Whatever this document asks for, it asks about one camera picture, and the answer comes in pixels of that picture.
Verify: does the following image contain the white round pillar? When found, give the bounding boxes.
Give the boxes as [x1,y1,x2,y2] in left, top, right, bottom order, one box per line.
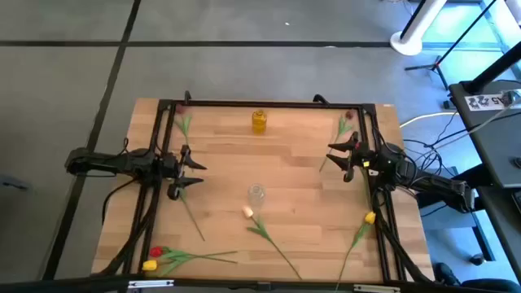
[389,0,449,57]

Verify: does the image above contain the black tripod stand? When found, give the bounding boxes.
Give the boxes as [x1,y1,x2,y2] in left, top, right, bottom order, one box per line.
[404,0,500,91]

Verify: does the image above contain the yellow glass vase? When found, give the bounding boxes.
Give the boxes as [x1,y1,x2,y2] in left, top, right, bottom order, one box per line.
[251,108,269,136]

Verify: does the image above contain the white printed label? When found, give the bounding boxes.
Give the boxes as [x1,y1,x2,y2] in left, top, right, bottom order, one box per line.
[463,94,514,112]

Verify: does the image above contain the black desk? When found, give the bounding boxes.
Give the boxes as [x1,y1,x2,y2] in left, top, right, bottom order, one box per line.
[447,79,521,190]

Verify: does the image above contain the dark purple artificial tulip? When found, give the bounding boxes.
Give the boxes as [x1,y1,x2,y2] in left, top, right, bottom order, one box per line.
[318,109,355,173]
[173,103,195,147]

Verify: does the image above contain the black desk leg frame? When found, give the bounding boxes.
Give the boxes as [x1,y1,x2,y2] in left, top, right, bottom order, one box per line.
[417,162,497,261]

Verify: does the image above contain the clear cut-glass vase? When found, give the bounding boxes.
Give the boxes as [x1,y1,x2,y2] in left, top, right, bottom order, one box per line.
[247,182,267,213]

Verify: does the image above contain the grey cable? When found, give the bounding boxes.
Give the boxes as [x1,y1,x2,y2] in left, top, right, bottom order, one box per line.
[429,95,520,151]

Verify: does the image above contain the thin black cable loop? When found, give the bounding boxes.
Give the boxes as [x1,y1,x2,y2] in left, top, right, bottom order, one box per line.
[100,177,138,225]

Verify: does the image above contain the grey floor object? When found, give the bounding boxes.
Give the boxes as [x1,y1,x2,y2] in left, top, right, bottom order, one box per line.
[0,174,32,192]

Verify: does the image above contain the black cable bundle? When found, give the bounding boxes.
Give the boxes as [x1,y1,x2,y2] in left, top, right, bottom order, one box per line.
[373,201,433,285]
[91,190,162,278]

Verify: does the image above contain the yellow artificial tulip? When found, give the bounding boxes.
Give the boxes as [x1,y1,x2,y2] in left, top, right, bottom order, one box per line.
[334,210,378,292]
[142,249,239,278]

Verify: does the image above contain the silver metal bracket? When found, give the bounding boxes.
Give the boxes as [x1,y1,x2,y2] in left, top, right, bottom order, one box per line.
[128,278,175,290]
[352,283,402,293]

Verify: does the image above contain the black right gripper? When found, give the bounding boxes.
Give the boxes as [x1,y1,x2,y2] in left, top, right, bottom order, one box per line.
[325,131,384,183]

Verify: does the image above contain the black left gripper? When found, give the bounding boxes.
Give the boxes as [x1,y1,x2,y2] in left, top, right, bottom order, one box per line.
[161,144,208,201]

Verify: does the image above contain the white cable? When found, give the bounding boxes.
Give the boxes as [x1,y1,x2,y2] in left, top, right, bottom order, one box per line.
[399,110,461,129]

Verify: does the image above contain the black slanted pole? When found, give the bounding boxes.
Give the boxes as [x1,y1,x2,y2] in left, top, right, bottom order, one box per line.
[462,51,521,95]

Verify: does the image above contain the black crossbar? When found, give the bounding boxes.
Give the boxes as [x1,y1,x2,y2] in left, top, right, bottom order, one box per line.
[0,274,521,293]

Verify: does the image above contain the black aluminium table frame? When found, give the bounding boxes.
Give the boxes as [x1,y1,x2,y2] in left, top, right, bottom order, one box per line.
[91,97,436,286]

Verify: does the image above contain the black chair wheel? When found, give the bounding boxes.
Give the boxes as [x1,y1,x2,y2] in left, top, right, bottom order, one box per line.
[467,251,486,268]

